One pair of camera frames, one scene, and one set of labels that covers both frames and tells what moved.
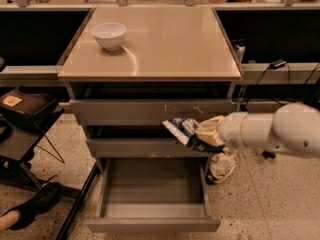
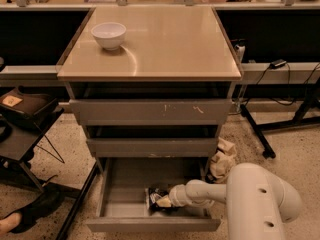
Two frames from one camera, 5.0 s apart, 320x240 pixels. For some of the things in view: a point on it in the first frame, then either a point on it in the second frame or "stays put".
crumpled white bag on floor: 222,164 stays put
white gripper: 232,130 to 176,195
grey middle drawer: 143,148 stays put
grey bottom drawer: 153,195 stays put
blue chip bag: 185,130 to 152,196
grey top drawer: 148,111 stays put
